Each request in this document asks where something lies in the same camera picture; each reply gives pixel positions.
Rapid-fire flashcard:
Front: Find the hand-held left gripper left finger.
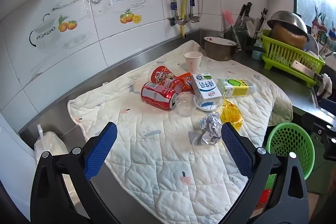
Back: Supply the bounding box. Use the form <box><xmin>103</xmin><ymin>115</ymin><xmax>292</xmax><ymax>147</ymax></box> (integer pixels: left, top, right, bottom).
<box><xmin>30</xmin><ymin>122</ymin><xmax>118</xmax><ymax>224</ymax></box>

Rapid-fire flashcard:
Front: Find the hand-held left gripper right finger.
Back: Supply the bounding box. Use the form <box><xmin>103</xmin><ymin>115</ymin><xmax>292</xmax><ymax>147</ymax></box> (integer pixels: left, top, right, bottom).
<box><xmin>221</xmin><ymin>122</ymin><xmax>310</xmax><ymax>224</ymax></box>

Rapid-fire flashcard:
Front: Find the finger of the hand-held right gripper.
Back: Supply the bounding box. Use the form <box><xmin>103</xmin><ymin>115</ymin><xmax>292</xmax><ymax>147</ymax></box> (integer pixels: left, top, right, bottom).
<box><xmin>301</xmin><ymin>113</ymin><xmax>336</xmax><ymax>161</ymax></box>

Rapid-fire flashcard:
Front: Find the green plastic basket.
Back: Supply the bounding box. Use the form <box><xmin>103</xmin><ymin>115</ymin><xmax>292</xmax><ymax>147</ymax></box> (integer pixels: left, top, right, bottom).
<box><xmin>264</xmin><ymin>123</ymin><xmax>315</xmax><ymax>188</ymax></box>

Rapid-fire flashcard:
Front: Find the paper ball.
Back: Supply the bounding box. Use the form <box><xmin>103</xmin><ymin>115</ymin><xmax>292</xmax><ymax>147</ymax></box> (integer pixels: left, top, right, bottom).
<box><xmin>193</xmin><ymin>112</ymin><xmax>223</xmax><ymax>146</ymax></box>

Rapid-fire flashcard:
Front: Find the yellow plastic wrapper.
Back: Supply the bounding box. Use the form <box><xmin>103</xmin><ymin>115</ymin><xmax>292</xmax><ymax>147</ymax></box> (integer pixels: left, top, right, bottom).
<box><xmin>219</xmin><ymin>99</ymin><xmax>243</xmax><ymax>131</ymax></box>

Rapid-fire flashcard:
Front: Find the clear bottle yellow-green label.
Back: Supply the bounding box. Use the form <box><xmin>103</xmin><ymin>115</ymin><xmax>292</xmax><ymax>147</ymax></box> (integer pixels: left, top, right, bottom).
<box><xmin>216</xmin><ymin>79</ymin><xmax>257</xmax><ymax>97</ymax></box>

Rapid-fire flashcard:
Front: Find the clear plastic cup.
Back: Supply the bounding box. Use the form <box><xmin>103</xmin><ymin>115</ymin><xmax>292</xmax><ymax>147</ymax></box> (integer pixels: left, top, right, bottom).
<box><xmin>175</xmin><ymin>92</ymin><xmax>198</xmax><ymax>117</ymax></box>

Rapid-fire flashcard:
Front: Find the white blue milk carton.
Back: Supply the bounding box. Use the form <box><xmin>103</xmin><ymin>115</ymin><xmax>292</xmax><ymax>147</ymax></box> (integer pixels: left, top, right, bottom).
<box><xmin>191</xmin><ymin>73</ymin><xmax>223</xmax><ymax>108</ymax></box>

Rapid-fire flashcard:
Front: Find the red soda can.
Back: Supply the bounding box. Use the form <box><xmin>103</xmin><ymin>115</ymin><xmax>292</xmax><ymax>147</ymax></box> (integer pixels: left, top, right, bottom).
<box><xmin>141</xmin><ymin>82</ymin><xmax>179</xmax><ymax>111</ymax></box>

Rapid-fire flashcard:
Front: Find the orange snack packet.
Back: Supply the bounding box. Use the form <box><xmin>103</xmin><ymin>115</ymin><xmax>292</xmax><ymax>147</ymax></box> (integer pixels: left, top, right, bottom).
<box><xmin>176</xmin><ymin>72</ymin><xmax>196</xmax><ymax>91</ymax></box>

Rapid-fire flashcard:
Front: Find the red cartoon print cup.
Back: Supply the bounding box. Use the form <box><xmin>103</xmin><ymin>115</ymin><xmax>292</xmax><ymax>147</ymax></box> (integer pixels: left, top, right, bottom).
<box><xmin>148</xmin><ymin>66</ymin><xmax>185</xmax><ymax>94</ymax></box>

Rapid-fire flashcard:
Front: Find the clear plastic bag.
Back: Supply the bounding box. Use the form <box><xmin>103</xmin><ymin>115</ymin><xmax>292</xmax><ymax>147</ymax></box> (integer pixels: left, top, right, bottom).
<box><xmin>34</xmin><ymin>124</ymin><xmax>70</xmax><ymax>161</ymax></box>

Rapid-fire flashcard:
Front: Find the white rag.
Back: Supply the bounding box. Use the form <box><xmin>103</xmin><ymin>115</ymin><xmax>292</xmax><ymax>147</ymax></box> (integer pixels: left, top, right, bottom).
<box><xmin>316</xmin><ymin>73</ymin><xmax>332</xmax><ymax>98</ymax></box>

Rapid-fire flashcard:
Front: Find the white quilted mat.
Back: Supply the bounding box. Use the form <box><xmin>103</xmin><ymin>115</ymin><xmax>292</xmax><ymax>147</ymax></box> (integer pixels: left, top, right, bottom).
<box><xmin>67</xmin><ymin>40</ymin><xmax>293</xmax><ymax>224</ymax></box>

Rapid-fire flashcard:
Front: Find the steel cleaver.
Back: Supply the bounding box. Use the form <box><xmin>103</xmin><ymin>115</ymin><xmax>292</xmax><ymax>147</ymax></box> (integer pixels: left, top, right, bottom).
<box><xmin>291</xmin><ymin>60</ymin><xmax>324</xmax><ymax>80</ymax></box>

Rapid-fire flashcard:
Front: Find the green dish rack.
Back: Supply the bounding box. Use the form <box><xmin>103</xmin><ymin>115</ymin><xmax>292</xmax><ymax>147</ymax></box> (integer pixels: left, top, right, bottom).
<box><xmin>259</xmin><ymin>29</ymin><xmax>326</xmax><ymax>88</ymax></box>

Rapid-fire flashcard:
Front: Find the white plate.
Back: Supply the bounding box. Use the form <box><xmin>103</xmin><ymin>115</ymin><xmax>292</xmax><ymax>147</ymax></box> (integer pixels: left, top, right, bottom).
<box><xmin>307</xmin><ymin>34</ymin><xmax>320</xmax><ymax>56</ymax></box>

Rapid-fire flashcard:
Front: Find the white paper cup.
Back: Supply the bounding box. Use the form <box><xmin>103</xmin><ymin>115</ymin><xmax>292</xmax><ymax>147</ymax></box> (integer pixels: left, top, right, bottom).
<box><xmin>184</xmin><ymin>51</ymin><xmax>202</xmax><ymax>72</ymax></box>

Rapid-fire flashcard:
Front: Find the brown enamel pot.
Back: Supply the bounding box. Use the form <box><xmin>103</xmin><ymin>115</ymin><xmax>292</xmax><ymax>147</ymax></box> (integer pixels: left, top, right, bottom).
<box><xmin>204</xmin><ymin>37</ymin><xmax>238</xmax><ymax>62</ymax></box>

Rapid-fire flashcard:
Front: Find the brown clay pot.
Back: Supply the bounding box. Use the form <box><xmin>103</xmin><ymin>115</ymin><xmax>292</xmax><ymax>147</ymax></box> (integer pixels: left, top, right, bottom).
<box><xmin>270</xmin><ymin>23</ymin><xmax>307</xmax><ymax>48</ymax></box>

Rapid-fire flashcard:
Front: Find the teal bottle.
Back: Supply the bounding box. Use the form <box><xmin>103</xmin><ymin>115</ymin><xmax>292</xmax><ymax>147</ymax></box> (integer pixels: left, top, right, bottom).
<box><xmin>251</xmin><ymin>39</ymin><xmax>264</xmax><ymax>61</ymax></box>

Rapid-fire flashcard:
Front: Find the glass utensil jar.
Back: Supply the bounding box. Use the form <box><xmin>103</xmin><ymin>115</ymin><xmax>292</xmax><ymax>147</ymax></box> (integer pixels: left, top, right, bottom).
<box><xmin>224</xmin><ymin>25</ymin><xmax>247</xmax><ymax>48</ymax></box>

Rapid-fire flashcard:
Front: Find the metal bowl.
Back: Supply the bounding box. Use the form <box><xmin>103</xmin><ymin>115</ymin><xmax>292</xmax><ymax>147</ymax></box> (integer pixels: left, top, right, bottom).
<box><xmin>267</xmin><ymin>10</ymin><xmax>310</xmax><ymax>38</ymax></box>

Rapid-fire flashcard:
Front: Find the metal pipe valve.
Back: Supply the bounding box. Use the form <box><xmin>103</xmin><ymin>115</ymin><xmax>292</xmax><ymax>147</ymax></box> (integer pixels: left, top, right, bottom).
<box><xmin>169</xmin><ymin>13</ymin><xmax>201</xmax><ymax>27</ymax></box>

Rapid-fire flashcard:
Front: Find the black pan handle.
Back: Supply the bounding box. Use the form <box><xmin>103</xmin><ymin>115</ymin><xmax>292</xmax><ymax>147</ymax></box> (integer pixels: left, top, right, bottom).
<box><xmin>245</xmin><ymin>46</ymin><xmax>265</xmax><ymax>54</ymax></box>

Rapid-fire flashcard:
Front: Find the black handled knife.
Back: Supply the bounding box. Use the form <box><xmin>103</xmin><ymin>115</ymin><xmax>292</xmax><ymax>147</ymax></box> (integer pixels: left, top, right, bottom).
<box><xmin>234</xmin><ymin>4</ymin><xmax>247</xmax><ymax>27</ymax></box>
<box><xmin>240</xmin><ymin>2</ymin><xmax>252</xmax><ymax>25</ymax></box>

